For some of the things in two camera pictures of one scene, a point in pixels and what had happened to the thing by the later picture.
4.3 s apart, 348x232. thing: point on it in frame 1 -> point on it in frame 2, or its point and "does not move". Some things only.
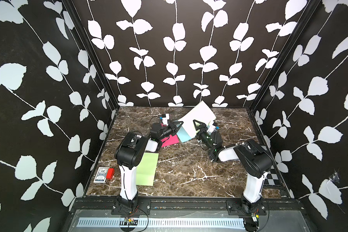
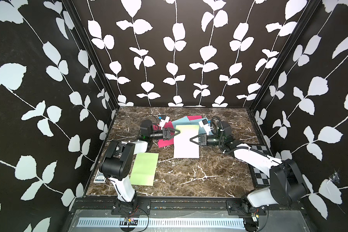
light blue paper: (183, 136) -> (182, 121)
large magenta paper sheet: (169, 140) does not move
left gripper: (173, 130) does not move
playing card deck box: (101, 175) does not move
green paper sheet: (201, 112) -> (183, 147)
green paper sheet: (146, 171) does not move
